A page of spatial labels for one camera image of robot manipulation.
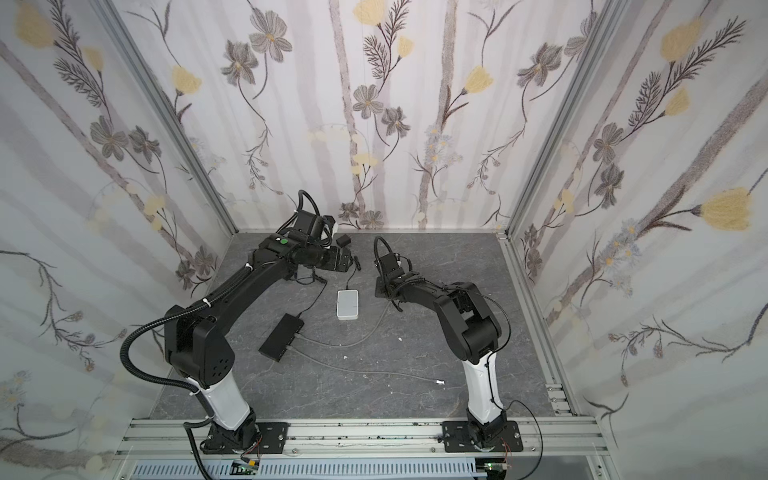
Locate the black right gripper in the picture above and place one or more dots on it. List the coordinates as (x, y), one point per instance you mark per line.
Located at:
(389, 285)

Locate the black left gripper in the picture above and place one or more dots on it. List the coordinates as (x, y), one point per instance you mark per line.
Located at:
(339, 259)

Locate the white rectangular device box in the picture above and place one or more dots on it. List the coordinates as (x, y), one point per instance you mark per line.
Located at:
(347, 305)

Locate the black network switch box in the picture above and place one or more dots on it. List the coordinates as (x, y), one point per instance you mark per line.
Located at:
(281, 337)

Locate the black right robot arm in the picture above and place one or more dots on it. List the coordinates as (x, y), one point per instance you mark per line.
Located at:
(472, 334)

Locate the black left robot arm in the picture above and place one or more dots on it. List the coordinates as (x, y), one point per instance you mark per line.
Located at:
(196, 344)

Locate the white slotted cable duct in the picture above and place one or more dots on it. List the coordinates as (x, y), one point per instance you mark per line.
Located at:
(376, 468)

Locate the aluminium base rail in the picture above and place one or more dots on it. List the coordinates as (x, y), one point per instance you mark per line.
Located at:
(559, 443)

